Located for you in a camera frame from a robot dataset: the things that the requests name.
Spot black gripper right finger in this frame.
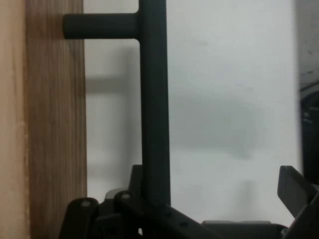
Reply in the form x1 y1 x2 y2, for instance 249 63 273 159
277 165 319 239

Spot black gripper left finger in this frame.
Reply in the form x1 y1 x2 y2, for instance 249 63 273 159
59 164 218 239

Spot black round floor object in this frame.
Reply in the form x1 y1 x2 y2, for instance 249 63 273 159
298 87 319 185

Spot dark wooden drawer cabinet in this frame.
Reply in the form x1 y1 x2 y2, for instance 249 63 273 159
0 0 27 239

